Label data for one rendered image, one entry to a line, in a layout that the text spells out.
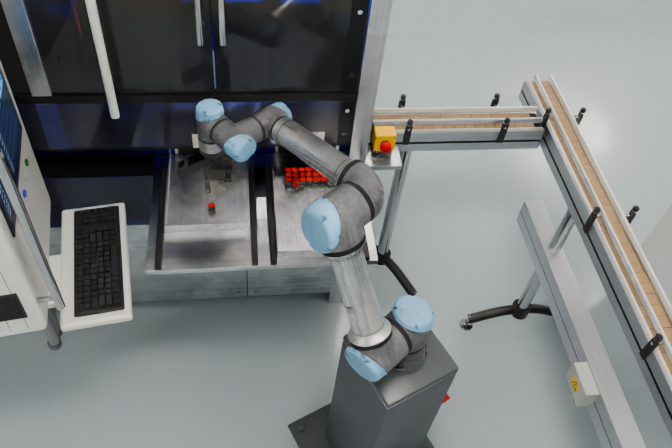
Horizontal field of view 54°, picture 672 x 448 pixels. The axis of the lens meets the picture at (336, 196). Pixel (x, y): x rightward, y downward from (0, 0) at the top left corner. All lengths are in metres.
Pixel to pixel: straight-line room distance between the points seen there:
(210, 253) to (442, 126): 0.96
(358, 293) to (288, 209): 0.60
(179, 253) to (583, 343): 1.40
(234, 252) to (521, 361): 1.48
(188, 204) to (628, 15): 3.92
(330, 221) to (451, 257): 1.80
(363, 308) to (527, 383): 1.45
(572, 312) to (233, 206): 1.26
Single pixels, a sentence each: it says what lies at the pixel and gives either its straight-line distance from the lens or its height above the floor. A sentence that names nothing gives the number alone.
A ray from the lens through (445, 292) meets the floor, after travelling 3.13.
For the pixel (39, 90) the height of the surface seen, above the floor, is 1.23.
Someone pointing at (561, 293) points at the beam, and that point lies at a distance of 2.60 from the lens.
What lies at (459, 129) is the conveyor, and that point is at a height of 0.93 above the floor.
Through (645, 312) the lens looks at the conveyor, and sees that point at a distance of 2.18.
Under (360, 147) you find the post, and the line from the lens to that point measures 2.25.
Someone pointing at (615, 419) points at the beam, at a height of 0.55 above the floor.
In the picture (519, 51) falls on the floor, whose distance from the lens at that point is 4.63.
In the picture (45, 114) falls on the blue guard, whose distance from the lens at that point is 2.18.
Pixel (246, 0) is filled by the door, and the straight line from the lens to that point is 1.87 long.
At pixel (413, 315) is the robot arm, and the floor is 1.02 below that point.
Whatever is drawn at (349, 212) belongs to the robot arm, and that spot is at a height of 1.37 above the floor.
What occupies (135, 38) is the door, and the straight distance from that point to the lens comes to 1.96.
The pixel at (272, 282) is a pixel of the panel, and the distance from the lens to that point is 2.82.
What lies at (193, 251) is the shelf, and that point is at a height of 0.88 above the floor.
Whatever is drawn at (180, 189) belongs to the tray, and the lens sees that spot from 2.23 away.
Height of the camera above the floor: 2.53
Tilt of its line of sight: 48 degrees down
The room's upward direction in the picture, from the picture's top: 7 degrees clockwise
